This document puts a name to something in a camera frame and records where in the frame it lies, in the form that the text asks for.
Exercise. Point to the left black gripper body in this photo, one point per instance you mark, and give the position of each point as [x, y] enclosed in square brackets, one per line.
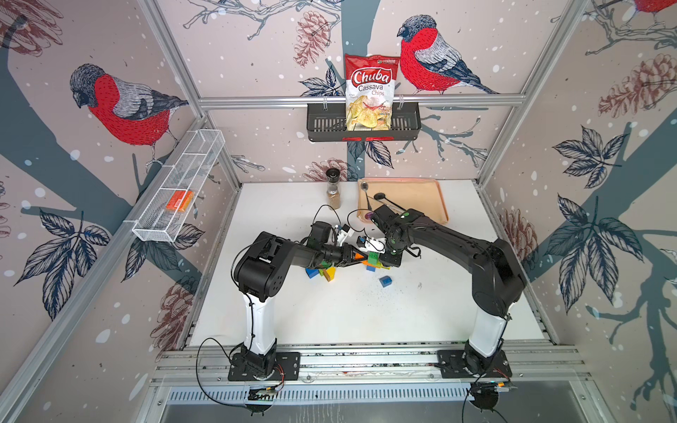
[336, 256]

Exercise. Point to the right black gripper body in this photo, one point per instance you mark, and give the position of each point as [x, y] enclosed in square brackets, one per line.
[390, 257]

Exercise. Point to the green square brick back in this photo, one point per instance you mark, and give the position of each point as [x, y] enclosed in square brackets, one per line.
[373, 259]

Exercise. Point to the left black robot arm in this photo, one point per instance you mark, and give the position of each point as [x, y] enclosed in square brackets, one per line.
[260, 275]

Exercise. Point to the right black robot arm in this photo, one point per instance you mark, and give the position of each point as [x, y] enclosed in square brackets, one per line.
[497, 281]

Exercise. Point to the black spoon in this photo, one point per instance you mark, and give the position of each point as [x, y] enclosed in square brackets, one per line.
[381, 197]

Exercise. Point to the beige tray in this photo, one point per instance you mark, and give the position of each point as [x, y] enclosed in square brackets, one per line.
[423, 195]

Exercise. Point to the small grey spoon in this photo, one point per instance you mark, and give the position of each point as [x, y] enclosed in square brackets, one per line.
[364, 188]

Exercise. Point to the glass spice shaker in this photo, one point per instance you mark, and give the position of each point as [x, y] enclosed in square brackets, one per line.
[333, 187]

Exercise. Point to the Chuba cassava chips bag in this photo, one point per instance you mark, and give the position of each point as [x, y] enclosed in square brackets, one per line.
[370, 91]

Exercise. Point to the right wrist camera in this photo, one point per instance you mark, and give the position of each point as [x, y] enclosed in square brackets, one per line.
[370, 244]

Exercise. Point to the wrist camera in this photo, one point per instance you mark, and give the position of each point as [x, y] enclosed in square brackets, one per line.
[322, 233]
[370, 244]

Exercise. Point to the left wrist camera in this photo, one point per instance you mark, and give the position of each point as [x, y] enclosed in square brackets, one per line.
[322, 233]

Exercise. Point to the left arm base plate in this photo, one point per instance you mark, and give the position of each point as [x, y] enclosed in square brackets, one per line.
[275, 366]

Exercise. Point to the black wall basket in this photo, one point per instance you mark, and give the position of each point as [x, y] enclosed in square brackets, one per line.
[327, 123]

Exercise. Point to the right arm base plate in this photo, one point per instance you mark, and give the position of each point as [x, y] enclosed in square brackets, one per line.
[458, 364]

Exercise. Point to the orange block in wire basket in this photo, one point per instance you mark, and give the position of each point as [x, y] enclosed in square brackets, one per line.
[180, 201]

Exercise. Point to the white wire wall basket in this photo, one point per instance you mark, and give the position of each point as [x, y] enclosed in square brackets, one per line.
[188, 173]

